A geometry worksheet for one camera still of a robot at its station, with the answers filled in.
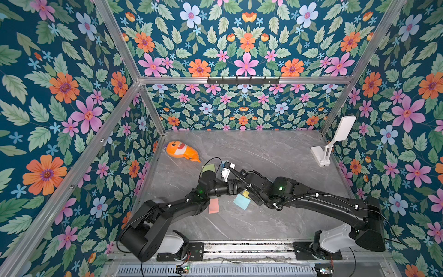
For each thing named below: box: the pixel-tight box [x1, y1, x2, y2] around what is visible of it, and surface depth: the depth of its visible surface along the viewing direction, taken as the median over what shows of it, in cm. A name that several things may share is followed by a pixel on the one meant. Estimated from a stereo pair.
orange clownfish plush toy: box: [166, 140, 202, 163], surface depth 103 cm
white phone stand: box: [310, 115, 357, 167], surface depth 88 cm
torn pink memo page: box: [208, 197, 220, 215], surface depth 86 cm
